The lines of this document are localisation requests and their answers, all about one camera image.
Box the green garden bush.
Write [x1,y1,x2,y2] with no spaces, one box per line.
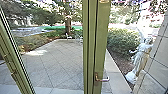
[13,29,68,53]
[106,27,141,56]

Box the brown tree trunk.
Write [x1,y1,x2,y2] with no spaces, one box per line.
[64,0,73,36]

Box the metal door handle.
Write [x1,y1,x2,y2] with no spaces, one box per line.
[94,71,111,83]

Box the white garden chair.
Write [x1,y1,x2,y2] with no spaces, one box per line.
[65,32,73,42]
[75,33,84,45]

